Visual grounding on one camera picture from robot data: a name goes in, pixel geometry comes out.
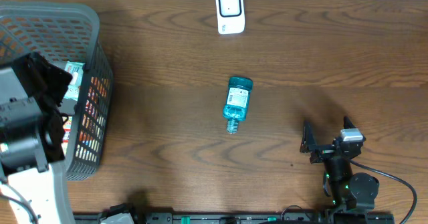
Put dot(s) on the grey plastic mesh basket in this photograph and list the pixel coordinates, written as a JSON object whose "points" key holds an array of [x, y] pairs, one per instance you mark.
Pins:
{"points": [[61, 33]]}

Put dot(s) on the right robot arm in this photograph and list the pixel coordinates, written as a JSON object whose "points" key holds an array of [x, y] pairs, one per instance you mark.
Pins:
{"points": [[353, 194]]}

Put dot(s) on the white barcode scanner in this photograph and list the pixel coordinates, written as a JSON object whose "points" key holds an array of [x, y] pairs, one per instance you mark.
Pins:
{"points": [[230, 16]]}

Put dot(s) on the light green wipes packet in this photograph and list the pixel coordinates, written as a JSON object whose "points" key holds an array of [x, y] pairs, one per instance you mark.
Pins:
{"points": [[76, 69]]}

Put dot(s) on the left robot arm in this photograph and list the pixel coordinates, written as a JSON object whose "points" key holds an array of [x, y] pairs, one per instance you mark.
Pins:
{"points": [[33, 172]]}

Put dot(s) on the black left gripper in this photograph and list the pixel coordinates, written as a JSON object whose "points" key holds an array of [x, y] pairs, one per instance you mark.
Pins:
{"points": [[54, 77]]}

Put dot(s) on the yellow snack bag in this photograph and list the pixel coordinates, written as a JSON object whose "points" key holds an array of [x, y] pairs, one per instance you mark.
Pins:
{"points": [[67, 129]]}

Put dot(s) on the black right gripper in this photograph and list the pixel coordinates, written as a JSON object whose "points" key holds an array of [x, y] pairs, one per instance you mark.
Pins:
{"points": [[309, 144]]}

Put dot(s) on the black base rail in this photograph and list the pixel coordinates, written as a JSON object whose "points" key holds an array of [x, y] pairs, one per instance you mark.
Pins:
{"points": [[126, 213]]}

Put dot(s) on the teal mouthwash bottle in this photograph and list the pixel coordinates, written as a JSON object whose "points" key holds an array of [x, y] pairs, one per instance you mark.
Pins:
{"points": [[237, 102]]}

